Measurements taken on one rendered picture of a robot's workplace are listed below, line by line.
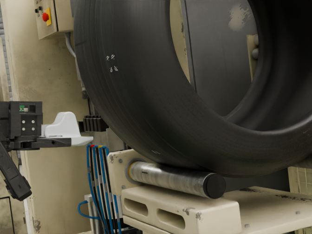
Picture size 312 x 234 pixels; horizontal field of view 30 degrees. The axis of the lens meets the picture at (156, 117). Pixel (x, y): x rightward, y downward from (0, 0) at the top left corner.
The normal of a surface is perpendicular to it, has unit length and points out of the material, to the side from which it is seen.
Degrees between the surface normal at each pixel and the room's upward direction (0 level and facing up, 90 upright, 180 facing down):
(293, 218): 0
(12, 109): 90
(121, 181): 90
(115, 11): 84
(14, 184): 89
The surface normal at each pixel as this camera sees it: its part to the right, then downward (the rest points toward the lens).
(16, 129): 0.43, 0.00
